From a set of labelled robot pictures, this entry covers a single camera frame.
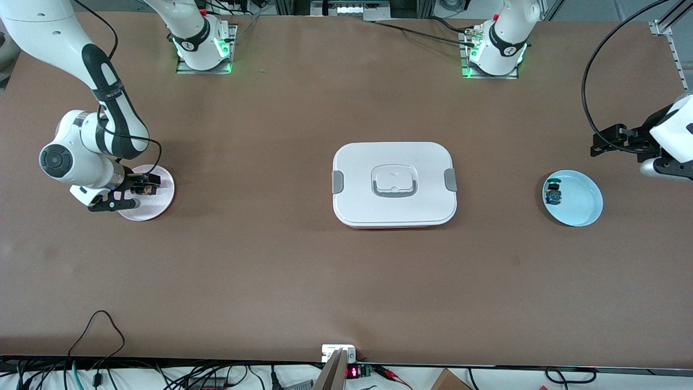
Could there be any brown cardboard box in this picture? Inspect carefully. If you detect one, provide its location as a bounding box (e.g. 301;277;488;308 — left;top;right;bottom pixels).
430;368;473;390

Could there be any pink round plate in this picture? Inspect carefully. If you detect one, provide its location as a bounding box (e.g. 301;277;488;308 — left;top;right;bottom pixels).
117;164;175;222

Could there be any light blue round plate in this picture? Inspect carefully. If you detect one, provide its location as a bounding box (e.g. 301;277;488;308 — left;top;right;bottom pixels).
542;170;604;227

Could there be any white rack device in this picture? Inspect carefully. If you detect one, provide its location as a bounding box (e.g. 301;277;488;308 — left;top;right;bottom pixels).
311;0;391;17

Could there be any aluminium profile bar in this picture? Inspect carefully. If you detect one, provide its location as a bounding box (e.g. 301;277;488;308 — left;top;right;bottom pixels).
313;348;350;390

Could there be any red clip lead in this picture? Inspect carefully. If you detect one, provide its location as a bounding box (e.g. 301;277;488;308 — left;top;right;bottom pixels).
374;365;413;390

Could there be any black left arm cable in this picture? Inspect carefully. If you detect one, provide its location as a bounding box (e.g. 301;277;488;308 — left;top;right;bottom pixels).
581;0;673;140

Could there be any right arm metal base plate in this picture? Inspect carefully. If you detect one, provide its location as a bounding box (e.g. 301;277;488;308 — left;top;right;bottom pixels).
175;24;238;75

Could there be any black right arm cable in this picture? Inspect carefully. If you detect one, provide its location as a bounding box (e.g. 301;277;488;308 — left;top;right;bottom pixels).
70;0;163;187

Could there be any thin black looped cable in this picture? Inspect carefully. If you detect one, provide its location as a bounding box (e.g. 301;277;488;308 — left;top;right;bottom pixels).
67;310;126;362

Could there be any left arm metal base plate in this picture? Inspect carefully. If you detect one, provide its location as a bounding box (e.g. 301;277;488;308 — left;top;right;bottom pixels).
459;30;519;80

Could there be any black cable to arm base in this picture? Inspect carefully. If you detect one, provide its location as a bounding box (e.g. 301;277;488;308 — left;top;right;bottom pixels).
372;16;478;47

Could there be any white box with grey handle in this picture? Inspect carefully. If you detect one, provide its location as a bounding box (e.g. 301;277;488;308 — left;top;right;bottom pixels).
332;142;458;229

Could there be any black flat loop cable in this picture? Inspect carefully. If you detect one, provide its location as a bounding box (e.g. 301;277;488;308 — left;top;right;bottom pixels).
544;367;597;385

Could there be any white metal bracket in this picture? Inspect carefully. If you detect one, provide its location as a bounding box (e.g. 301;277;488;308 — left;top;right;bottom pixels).
322;344;357;363

